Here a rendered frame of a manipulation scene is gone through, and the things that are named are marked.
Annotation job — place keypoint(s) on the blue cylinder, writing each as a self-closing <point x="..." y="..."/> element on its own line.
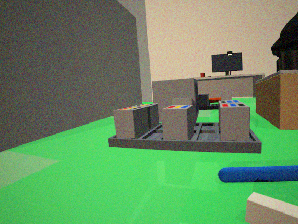
<point x="258" y="174"/>

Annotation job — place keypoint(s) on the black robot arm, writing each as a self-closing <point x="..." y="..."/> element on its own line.
<point x="286" y="47"/>

